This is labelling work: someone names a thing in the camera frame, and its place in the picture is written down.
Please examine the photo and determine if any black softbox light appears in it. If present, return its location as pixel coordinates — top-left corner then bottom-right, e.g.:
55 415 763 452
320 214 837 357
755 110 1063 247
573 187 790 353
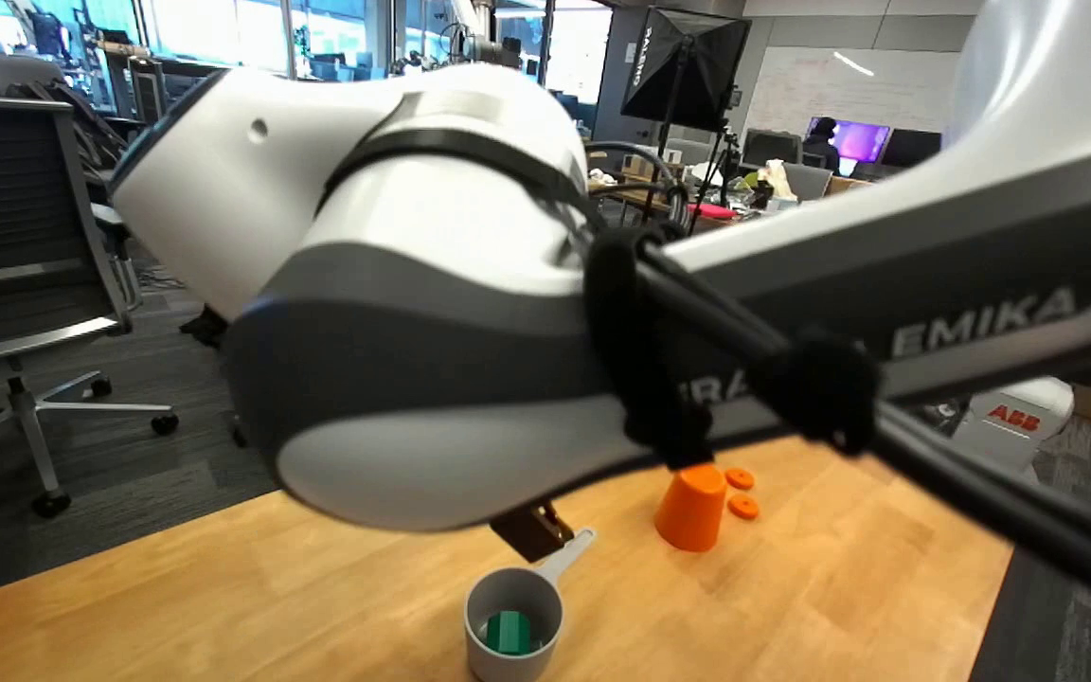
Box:
617 9 755 136

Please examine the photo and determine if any grey measuring cup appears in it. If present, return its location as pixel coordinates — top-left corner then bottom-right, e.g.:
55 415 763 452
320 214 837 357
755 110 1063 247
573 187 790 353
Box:
459 526 602 682

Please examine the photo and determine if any green cylinder block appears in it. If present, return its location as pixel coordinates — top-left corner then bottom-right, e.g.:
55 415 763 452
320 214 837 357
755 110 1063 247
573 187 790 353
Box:
478 606 539 658

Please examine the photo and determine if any white ABB robot housing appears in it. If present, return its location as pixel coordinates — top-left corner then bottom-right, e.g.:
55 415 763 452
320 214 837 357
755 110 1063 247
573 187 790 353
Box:
945 374 1078 477

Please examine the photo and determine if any black mesh office chair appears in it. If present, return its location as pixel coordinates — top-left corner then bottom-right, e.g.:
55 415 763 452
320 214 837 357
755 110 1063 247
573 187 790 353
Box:
0 89 183 521

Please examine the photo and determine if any black light stand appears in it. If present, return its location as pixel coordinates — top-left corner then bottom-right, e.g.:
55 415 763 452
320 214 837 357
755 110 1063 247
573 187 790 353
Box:
642 117 736 237

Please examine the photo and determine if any cluttered wooden desk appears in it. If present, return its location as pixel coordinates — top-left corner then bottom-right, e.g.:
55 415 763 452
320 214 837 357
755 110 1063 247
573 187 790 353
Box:
593 136 863 235

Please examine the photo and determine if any black wide monitor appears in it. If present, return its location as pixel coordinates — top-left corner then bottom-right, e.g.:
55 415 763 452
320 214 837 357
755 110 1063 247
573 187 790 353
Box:
881 126 952 173

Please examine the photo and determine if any orange plastic cup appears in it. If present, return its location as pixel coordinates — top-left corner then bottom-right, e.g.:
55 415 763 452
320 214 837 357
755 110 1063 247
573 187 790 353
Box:
650 461 736 558

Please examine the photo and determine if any monitor with purple screen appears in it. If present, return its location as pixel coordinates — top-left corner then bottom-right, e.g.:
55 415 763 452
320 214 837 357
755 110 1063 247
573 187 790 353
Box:
805 112 896 169

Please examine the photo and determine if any black high-back office chair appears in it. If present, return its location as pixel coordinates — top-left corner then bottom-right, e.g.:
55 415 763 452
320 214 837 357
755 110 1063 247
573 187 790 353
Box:
11 70 151 218

